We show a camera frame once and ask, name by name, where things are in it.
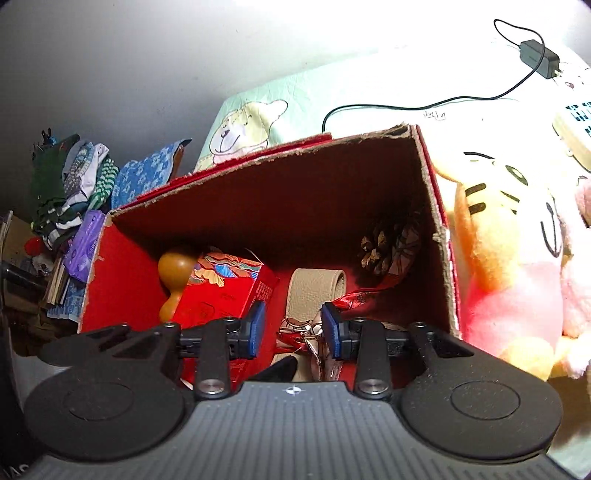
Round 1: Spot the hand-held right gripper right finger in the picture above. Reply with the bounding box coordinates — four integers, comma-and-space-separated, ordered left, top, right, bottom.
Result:
320, 302, 475, 400

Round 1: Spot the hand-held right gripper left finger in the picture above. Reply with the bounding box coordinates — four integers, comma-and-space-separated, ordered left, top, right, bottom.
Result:
108, 301, 267, 400

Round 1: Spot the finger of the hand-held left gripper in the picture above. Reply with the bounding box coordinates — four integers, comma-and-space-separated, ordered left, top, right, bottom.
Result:
39, 323, 132, 368

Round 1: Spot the red patterned silk scarf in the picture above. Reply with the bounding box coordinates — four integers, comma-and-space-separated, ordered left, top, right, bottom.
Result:
276, 222, 423, 381

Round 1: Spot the beige leather strap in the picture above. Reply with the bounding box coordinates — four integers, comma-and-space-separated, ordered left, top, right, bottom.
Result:
270, 268, 347, 365

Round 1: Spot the red patterned gift box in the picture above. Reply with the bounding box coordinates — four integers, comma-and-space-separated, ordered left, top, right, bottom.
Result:
173, 251, 280, 384

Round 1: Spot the brown pine cone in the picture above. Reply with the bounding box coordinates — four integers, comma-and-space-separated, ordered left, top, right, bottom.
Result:
359, 217, 423, 278

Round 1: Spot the orange wooden gourd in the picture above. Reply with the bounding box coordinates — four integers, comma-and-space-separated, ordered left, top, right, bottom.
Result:
158, 249, 200, 324

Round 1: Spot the red cardboard box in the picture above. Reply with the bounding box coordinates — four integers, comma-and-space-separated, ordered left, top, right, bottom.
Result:
76, 122, 462, 384

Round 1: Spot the black pointed object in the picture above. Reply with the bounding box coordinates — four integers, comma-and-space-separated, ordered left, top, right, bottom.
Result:
252, 354, 298, 383

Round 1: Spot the stack of paper booklets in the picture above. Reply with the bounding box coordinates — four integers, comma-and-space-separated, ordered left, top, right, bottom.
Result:
44, 256, 70, 308

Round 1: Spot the purple packet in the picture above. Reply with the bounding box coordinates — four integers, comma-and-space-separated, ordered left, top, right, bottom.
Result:
64, 210, 106, 283

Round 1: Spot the brown cardboard box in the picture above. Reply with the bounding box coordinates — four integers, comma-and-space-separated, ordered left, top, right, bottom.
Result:
0, 210, 40, 268

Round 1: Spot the pile of folded clothes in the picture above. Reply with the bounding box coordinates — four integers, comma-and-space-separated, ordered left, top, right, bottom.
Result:
30, 134, 121, 245

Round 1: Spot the yellow pink plush toy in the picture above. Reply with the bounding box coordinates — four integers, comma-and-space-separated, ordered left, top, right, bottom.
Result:
434, 148, 578, 381

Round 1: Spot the blue patterned cloth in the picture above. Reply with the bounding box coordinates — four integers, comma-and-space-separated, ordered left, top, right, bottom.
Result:
111, 138, 192, 208

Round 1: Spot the white power strip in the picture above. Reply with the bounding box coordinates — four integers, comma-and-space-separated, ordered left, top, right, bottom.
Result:
551, 99, 591, 174

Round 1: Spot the black power adapter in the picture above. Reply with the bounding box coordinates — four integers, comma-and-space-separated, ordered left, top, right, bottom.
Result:
519, 39, 561, 80

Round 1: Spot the black cable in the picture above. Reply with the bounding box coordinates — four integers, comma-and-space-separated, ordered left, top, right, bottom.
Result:
322, 18, 539, 134

